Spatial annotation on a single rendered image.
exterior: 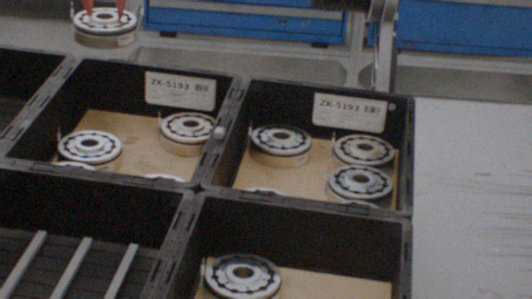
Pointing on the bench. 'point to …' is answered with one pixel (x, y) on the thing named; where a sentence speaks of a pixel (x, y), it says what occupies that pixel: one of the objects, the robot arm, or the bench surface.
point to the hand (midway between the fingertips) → (105, 12)
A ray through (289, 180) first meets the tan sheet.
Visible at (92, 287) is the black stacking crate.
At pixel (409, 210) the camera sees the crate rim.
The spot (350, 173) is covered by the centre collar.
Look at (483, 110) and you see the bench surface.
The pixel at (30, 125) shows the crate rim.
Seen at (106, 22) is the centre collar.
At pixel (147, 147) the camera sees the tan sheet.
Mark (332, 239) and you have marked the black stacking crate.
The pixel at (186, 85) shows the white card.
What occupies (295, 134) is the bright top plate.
